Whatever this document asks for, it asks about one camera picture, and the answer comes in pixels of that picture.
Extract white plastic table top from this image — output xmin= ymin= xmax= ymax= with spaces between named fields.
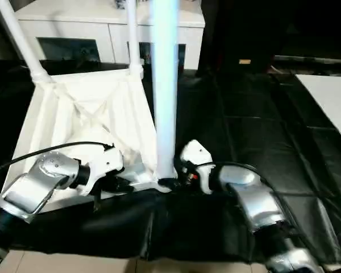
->
xmin=0 ymin=68 xmax=179 ymax=214

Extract white plastic table leg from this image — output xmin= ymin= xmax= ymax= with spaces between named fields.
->
xmin=0 ymin=0 xmax=54 ymax=84
xmin=147 ymin=0 xmax=180 ymax=180
xmin=126 ymin=0 xmax=145 ymax=77

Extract black mat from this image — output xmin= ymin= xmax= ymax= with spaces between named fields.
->
xmin=0 ymin=58 xmax=341 ymax=264

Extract black speaker with yellow label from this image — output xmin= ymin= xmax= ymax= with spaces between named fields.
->
xmin=198 ymin=0 xmax=277 ymax=74

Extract white cabinet with glass doors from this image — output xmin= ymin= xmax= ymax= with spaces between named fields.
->
xmin=15 ymin=0 xmax=207 ymax=71

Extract white side table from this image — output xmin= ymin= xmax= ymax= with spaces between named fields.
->
xmin=294 ymin=73 xmax=341 ymax=140

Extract brown low console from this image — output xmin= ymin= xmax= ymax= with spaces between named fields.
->
xmin=274 ymin=55 xmax=341 ymax=76

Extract grey curtain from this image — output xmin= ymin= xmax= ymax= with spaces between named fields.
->
xmin=0 ymin=0 xmax=27 ymax=61

